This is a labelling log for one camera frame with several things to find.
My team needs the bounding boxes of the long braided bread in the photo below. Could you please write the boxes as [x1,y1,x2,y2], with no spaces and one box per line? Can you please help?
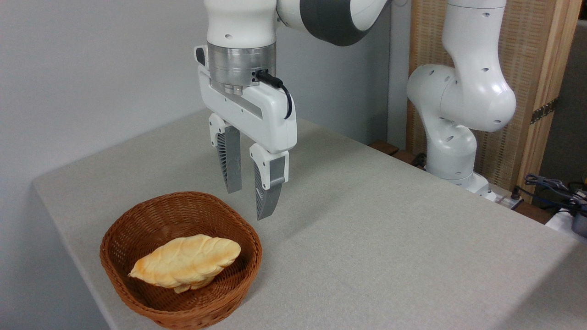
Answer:
[128,234,242,289]

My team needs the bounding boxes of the metal screen hinge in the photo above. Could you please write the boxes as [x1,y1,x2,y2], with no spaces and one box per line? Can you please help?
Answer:
[531,98,559,124]

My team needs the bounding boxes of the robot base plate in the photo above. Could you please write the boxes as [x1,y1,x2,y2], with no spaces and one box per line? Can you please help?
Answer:
[477,182,523,209]

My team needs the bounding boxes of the wooden folding screen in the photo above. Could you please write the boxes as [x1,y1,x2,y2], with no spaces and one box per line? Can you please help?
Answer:
[406,0,583,204]

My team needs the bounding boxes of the brown wooden plank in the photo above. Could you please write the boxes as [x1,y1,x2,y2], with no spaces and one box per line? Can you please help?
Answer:
[369,140,427,170]

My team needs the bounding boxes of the brown wicker basket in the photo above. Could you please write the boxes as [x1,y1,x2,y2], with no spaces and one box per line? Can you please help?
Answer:
[100,191,263,330]

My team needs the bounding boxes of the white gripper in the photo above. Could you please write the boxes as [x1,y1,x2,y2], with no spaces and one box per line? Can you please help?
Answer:
[194,45,298,221]

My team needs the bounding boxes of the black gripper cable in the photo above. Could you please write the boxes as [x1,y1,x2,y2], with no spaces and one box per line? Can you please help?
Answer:
[255,70,293,120]

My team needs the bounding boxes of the black and blue cable bundle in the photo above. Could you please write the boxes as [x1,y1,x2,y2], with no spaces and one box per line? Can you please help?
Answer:
[524,173,587,214]

